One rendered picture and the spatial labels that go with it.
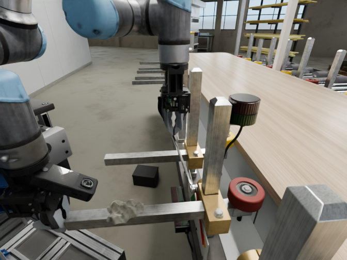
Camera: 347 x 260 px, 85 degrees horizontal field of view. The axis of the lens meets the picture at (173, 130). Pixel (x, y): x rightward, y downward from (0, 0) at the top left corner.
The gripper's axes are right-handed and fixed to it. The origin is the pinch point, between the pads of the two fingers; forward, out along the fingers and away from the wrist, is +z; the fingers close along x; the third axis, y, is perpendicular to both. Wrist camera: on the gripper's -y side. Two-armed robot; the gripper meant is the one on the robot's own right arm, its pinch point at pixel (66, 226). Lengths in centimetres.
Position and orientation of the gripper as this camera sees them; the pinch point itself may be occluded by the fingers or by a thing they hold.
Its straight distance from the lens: 55.7
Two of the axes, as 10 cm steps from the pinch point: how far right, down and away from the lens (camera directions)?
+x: 1.0, 4.8, -8.7
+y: -10.0, 0.4, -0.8
